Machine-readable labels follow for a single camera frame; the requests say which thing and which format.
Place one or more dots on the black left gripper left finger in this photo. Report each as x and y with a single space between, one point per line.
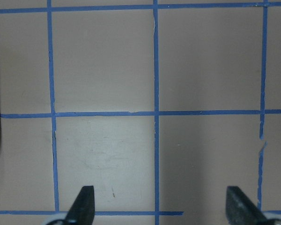
82 211

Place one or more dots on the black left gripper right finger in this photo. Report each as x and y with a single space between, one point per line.
240 210

